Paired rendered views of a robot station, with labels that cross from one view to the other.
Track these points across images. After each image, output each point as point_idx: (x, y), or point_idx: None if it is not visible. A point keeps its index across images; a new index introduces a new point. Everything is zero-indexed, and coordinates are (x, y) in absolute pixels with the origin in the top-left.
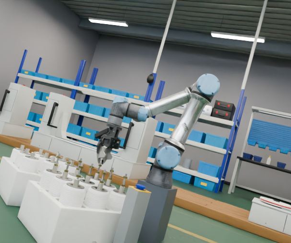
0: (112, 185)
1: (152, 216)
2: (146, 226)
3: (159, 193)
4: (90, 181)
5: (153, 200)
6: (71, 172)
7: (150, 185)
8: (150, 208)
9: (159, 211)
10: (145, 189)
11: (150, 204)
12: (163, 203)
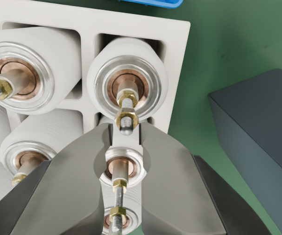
0: (136, 174)
1: (242, 168)
2: (229, 146)
3: None
4: (53, 157)
5: (263, 190)
6: None
7: None
8: (250, 173)
9: (252, 188)
10: (277, 187)
11: (255, 176)
12: (266, 210)
